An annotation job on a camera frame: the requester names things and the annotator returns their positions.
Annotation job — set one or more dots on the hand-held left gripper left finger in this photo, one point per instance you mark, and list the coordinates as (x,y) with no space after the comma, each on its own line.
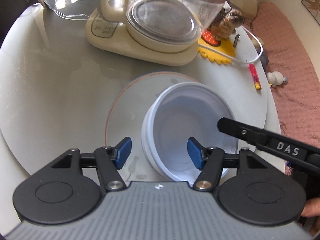
(123,152)

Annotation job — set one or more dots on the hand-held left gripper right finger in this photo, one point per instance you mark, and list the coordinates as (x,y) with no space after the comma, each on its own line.
(195,152)

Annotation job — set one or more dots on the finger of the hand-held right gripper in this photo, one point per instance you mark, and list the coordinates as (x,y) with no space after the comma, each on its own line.
(240,131)

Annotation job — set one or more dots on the translucent plastic bowl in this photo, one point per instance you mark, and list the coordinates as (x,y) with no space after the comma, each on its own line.
(147,142)
(180,125)

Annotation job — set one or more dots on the orange rimmed leaf plate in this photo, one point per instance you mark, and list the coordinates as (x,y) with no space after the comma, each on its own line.
(125,120)

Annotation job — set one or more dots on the person's right hand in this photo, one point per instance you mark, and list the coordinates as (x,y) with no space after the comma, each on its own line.
(312,207)

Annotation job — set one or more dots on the red lighter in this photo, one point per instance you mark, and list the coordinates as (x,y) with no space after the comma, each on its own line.
(255,77)

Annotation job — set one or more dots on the white duck plush toy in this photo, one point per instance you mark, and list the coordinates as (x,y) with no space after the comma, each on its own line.
(275,78)

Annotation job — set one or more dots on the dark penguin plush toy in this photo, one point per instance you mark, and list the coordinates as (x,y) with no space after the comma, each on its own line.
(265,58)

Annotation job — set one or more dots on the yellow sunflower mat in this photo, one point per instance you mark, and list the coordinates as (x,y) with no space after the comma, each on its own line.
(222,53)

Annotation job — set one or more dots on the dark hair clip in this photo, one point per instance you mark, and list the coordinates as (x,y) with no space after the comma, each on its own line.
(236,40)

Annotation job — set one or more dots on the yellow plush toy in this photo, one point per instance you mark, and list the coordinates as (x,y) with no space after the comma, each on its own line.
(257,41)

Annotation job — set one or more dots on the brown dog figurine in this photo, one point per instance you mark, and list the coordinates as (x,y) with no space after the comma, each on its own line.
(228,27)

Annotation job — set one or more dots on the cream kettle base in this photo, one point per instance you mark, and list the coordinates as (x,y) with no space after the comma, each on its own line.
(125,47)

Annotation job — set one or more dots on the glass electric kettle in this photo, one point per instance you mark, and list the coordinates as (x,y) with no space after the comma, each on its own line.
(162,22)

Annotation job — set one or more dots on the leaf wall picture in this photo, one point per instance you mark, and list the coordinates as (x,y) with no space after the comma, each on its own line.
(312,5)

